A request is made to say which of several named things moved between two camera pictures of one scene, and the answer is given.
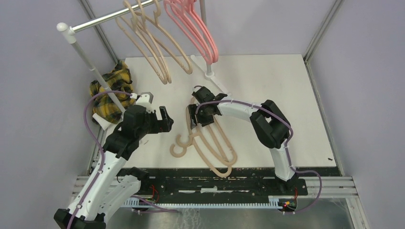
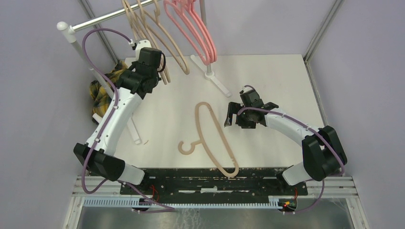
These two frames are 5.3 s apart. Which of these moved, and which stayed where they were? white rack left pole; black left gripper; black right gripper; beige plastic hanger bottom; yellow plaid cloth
Moved: black right gripper; beige plastic hanger bottom; black left gripper
Stayed: yellow plaid cloth; white rack left pole
